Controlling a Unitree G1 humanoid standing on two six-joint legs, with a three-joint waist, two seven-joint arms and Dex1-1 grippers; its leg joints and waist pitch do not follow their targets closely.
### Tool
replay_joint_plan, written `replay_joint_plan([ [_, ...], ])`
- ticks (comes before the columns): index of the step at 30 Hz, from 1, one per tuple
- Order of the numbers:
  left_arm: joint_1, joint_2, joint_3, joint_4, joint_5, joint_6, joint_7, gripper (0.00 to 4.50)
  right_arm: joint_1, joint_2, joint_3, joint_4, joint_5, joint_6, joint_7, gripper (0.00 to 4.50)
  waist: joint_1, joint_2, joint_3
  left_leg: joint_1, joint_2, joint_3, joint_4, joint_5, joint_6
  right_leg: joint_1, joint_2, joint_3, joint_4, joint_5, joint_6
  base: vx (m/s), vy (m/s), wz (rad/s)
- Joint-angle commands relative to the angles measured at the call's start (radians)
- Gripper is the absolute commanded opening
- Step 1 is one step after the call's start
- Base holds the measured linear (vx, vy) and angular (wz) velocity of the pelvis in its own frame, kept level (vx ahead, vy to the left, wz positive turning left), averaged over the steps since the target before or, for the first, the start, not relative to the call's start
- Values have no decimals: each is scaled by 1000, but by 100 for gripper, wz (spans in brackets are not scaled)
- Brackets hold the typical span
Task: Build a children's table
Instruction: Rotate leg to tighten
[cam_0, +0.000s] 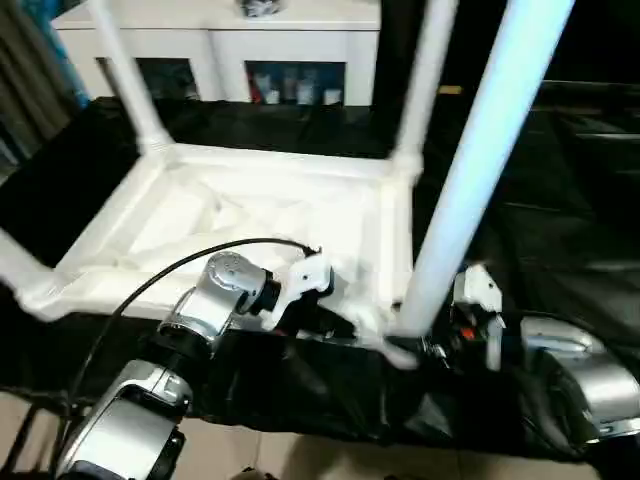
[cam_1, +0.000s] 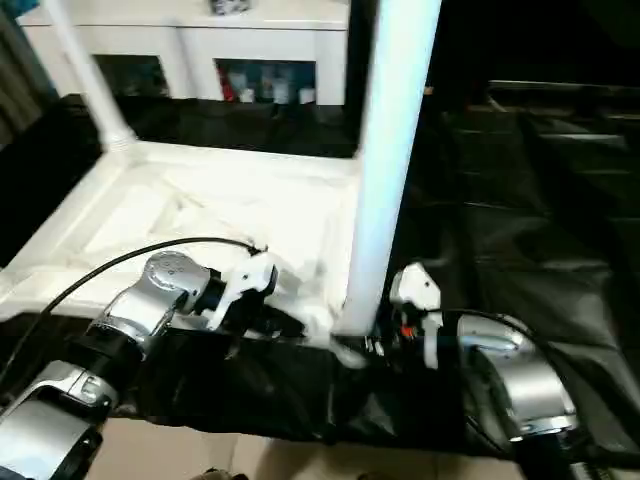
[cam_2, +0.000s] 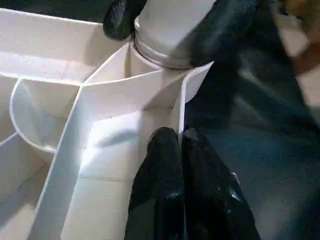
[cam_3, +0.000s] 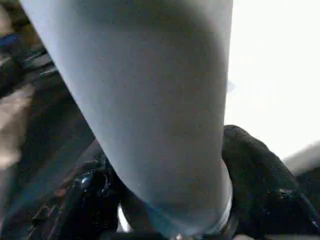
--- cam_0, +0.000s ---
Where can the white plastic table top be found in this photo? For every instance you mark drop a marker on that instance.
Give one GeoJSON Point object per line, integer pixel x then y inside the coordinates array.
{"type": "Point", "coordinates": [300, 190]}

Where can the white plastic table leg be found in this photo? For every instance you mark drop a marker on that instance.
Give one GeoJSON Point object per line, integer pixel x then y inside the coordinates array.
{"type": "Point", "coordinates": [425, 75]}
{"type": "Point", "coordinates": [20, 265]}
{"type": "Point", "coordinates": [130, 90]}
{"type": "Point", "coordinates": [475, 150]}

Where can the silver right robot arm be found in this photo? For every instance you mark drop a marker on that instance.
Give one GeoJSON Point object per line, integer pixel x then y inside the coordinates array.
{"type": "Point", "coordinates": [600, 390]}

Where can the black mat cover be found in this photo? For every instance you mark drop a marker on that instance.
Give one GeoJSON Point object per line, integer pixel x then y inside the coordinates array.
{"type": "Point", "coordinates": [550, 225]}

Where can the dark robot waist part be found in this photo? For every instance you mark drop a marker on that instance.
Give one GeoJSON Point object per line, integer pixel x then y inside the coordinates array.
{"type": "Point", "coordinates": [255, 474]}

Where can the small white jar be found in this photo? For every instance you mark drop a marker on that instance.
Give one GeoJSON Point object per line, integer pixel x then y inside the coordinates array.
{"type": "Point", "coordinates": [330, 97]}
{"type": "Point", "coordinates": [272, 96]}
{"type": "Point", "coordinates": [305, 93]}

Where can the small tan block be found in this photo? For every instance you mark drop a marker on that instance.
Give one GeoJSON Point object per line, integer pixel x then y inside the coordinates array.
{"type": "Point", "coordinates": [450, 90]}

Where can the white glass door cabinet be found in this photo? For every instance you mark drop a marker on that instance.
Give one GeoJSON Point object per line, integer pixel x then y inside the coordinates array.
{"type": "Point", "coordinates": [300, 40]}

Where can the dark speckled object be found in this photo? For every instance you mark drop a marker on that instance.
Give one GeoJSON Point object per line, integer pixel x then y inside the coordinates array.
{"type": "Point", "coordinates": [262, 7]}

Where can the grey curtain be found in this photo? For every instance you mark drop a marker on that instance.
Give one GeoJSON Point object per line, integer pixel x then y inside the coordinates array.
{"type": "Point", "coordinates": [30, 75]}

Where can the black folding stand frame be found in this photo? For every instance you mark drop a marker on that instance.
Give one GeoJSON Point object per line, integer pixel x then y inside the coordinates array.
{"type": "Point", "coordinates": [50, 405]}

